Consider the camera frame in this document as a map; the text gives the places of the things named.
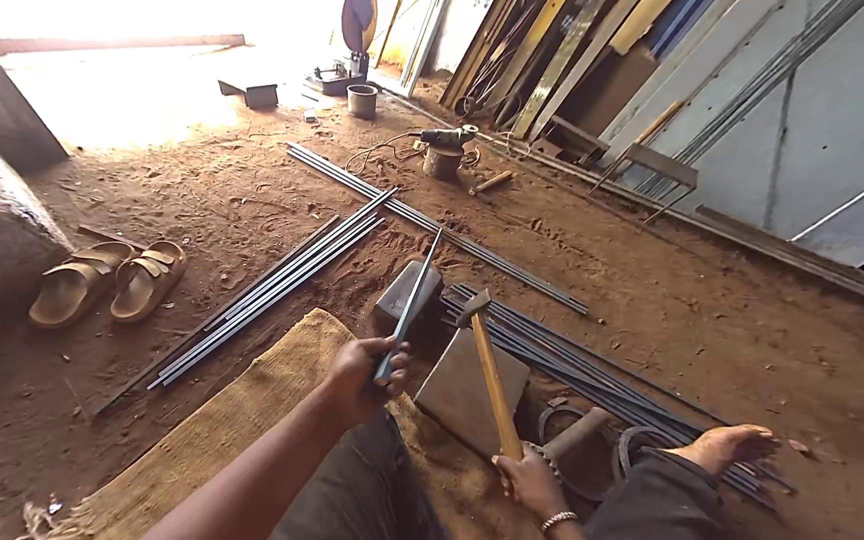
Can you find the person's right hand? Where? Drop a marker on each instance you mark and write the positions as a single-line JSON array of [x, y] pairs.
[[535, 486]]

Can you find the person's left hand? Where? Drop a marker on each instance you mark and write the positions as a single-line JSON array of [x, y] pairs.
[[353, 379]]

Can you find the person's right fingers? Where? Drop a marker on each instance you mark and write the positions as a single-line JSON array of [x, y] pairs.
[[505, 466]]

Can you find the person's left fingers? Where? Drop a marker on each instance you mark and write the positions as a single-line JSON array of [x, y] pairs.
[[400, 361]]

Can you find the person's left thumb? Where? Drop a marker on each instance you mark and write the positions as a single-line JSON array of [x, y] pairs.
[[376, 345]]

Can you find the blue metal bar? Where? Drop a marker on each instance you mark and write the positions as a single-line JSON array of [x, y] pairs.
[[409, 316]]

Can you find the person's right forearm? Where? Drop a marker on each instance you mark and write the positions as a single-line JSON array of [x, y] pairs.
[[567, 531]]

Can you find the person's left forearm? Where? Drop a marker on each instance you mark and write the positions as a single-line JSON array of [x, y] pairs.
[[267, 469]]

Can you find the large square metal block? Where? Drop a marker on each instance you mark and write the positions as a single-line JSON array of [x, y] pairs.
[[454, 382]]

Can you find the small grey metal block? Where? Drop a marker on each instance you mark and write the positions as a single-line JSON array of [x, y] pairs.
[[399, 286]]

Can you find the rusty metal cylinder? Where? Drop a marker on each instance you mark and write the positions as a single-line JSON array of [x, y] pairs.
[[580, 431]]

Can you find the pile of shiny metal bars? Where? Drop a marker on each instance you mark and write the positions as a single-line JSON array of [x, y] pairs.
[[287, 271]]

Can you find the burlap sack mat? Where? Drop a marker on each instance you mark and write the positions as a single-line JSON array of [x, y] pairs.
[[267, 390]]

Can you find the pile of dark metal rods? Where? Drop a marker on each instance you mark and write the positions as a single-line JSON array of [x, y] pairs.
[[574, 366]]

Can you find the person's legs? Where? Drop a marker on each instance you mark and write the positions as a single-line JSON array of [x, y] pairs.
[[361, 487]]

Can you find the bundle of long metal bars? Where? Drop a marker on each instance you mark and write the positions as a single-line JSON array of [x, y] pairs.
[[432, 220]]

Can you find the long rusty metal bar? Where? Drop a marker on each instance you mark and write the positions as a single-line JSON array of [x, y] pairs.
[[199, 330]]

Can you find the round wooden stump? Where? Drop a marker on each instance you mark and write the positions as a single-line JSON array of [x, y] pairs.
[[443, 163]]

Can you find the angle grinder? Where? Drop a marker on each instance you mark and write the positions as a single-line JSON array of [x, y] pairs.
[[443, 137]]

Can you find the grey metal pot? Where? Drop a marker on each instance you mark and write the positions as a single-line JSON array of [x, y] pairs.
[[362, 103]]

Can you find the dark metal channel piece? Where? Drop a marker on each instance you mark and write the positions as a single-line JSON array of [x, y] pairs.
[[259, 96]]

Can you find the flat brown stick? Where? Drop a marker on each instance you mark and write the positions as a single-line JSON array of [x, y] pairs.
[[111, 238]]

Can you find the cut-off saw machine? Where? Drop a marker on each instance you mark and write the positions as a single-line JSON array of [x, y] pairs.
[[357, 37]]

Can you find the stack of leaning planks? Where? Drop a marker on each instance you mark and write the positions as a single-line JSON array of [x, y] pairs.
[[544, 64]]

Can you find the bundle of thin leaning rods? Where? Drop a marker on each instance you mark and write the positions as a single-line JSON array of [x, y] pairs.
[[758, 86]]

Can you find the large grey metal sheet door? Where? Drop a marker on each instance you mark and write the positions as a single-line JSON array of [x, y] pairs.
[[814, 127]]

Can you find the metal frame stool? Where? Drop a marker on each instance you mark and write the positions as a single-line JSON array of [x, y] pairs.
[[663, 166]]

